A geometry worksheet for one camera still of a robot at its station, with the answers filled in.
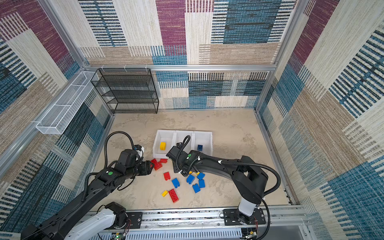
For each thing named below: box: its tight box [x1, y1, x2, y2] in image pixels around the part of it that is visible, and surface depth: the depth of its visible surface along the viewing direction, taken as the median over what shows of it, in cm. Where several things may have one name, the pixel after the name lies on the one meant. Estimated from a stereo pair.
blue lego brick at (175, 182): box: [171, 177, 180, 189], surface depth 85 cm
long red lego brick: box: [168, 188, 179, 204], surface depth 82 cm
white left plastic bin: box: [152, 129, 176, 159], surface depth 99 cm
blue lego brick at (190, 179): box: [186, 174, 196, 185], surface depth 87 cm
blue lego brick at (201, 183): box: [198, 179, 206, 188], surface depth 87 cm
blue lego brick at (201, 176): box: [196, 172, 206, 180], surface depth 88 cm
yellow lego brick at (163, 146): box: [160, 142, 167, 151], surface depth 99 cm
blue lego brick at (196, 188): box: [192, 183, 201, 194], surface depth 85 cm
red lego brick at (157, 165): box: [154, 162, 163, 171], surface depth 92 cm
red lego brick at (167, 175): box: [163, 171, 171, 181], surface depth 89 cm
